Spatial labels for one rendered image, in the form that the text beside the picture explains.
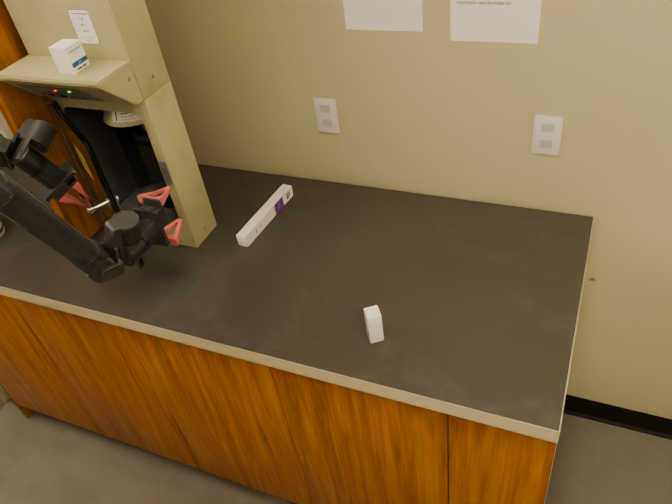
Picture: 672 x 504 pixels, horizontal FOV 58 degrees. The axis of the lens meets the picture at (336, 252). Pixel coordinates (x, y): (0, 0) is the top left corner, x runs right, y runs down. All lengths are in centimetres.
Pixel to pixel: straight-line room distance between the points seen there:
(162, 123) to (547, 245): 104
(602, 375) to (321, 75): 137
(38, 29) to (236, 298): 80
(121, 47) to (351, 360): 88
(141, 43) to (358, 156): 72
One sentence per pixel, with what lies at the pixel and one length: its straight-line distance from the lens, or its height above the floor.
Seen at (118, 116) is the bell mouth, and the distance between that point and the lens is 169.
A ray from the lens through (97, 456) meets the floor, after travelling 267.
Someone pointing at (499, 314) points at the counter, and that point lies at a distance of 148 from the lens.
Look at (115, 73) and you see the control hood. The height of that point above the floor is 151.
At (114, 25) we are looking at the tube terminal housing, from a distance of 151.
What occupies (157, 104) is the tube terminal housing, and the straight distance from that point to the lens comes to 160.
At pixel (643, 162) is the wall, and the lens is 173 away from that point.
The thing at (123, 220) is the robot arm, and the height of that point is 129.
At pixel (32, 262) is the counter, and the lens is 202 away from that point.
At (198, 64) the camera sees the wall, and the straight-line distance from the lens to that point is 200.
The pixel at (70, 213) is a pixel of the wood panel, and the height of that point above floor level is 105.
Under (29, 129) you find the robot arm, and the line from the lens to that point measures 162.
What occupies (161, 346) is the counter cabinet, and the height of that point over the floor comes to 81.
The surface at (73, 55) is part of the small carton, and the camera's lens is 154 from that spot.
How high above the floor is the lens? 202
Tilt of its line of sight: 40 degrees down
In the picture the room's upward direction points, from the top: 9 degrees counter-clockwise
